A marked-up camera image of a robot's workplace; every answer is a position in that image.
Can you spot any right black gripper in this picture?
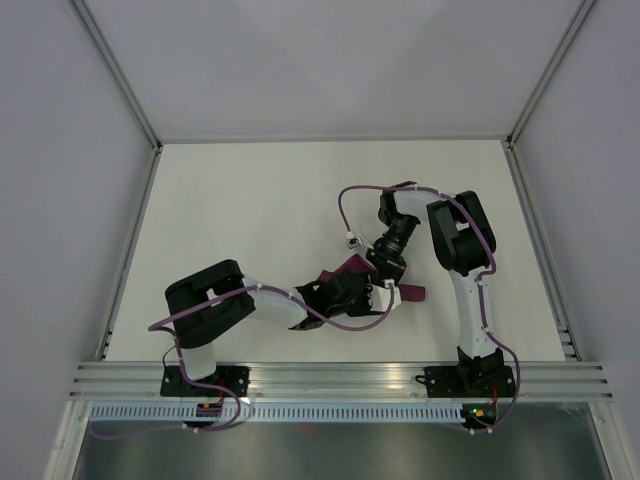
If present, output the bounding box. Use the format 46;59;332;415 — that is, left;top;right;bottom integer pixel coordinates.
366;213;418;284

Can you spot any purple cloth napkin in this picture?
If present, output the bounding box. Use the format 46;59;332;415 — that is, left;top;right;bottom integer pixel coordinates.
317;254;427;303

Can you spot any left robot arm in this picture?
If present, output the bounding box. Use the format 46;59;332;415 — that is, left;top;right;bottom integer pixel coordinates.
165;259;395;396

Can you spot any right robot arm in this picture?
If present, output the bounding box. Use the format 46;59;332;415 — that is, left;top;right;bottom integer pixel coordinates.
366;182;518;397

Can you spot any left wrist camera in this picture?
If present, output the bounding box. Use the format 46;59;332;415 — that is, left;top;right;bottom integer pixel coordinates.
367;279;402;314

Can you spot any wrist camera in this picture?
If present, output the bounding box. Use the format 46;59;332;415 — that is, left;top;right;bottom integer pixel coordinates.
345;231;372;250
367;279;402;314

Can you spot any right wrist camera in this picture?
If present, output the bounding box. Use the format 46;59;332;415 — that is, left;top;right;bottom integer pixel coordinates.
345;231;372;250

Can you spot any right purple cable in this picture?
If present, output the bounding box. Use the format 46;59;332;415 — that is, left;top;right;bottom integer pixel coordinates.
337;184;522;435

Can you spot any purple cable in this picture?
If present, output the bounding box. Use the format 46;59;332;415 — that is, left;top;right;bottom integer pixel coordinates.
87;282;404;441
337;184;522;435

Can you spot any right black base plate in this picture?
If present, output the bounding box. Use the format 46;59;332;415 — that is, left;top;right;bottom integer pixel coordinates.
415;365;516;399

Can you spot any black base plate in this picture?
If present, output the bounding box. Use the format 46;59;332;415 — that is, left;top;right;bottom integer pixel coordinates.
415;365;516;399
159;366;249;398

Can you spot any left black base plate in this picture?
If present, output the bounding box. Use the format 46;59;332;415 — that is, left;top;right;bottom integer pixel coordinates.
159;366;249;398

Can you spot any right aluminium frame post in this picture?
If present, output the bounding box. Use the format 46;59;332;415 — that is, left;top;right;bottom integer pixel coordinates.
504;0;599;150

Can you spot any aluminium frame post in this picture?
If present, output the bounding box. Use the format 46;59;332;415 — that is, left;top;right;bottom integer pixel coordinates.
67;0;162;152
504;0;599;150

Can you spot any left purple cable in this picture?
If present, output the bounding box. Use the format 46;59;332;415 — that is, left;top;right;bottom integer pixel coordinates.
87;282;404;441

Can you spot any aluminium front rail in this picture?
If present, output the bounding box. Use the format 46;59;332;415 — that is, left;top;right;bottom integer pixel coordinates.
67;361;613;403

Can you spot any white slotted cable duct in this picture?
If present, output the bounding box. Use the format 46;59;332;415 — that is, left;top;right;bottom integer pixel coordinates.
90;402;462;423

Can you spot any left aluminium frame post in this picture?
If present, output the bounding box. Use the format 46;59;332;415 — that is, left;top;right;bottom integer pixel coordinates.
67;0;162;152

